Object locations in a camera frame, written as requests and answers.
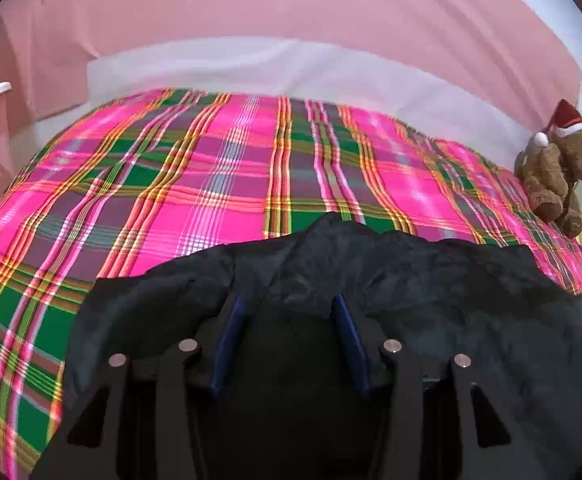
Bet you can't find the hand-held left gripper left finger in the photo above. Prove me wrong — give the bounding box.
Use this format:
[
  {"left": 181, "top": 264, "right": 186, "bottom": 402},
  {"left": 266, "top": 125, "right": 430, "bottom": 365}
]
[{"left": 31, "top": 292, "right": 248, "bottom": 480}]

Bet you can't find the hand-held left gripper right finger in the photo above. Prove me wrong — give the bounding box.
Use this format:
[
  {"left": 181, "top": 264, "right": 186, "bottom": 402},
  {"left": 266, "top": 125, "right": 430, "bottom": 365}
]
[{"left": 332, "top": 294, "right": 542, "bottom": 480}]

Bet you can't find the brown teddy bear santa hat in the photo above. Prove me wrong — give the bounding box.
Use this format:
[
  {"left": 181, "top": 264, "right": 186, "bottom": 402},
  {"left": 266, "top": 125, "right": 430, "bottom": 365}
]
[{"left": 515, "top": 99, "right": 582, "bottom": 240}]

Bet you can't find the black puffer jacket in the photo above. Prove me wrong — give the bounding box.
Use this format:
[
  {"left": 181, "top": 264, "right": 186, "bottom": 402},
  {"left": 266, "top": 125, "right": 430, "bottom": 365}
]
[{"left": 31, "top": 212, "right": 582, "bottom": 480}]

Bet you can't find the pink plaid blanket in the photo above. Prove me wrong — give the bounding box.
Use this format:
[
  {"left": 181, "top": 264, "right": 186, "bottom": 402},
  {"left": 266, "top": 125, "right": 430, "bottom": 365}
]
[{"left": 0, "top": 87, "right": 582, "bottom": 480}]

